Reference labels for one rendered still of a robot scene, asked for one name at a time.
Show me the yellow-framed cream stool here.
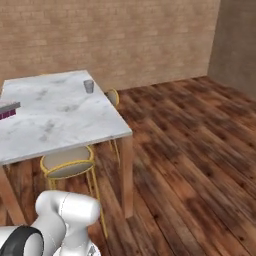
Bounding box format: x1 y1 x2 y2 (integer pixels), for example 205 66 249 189
105 88 121 169
39 145 109 240

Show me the grey and purple box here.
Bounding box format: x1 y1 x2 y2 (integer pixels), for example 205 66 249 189
0 101 22 121

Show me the marble-top wooden dining counter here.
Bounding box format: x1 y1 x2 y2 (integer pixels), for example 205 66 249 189
0 69 134 226

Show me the grey cup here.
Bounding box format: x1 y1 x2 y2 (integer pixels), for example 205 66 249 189
83 79 95 94

